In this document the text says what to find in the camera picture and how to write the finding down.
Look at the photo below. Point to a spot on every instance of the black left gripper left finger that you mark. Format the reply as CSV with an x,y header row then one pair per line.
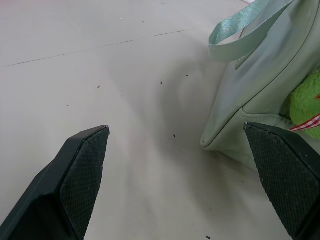
x,y
75,180

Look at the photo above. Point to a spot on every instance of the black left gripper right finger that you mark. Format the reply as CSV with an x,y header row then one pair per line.
x,y
285,175

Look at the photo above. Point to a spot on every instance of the mint green tote bag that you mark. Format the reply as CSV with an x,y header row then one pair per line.
x,y
262,82

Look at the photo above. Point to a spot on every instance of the green plush toy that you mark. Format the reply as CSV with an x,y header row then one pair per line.
x,y
306,105

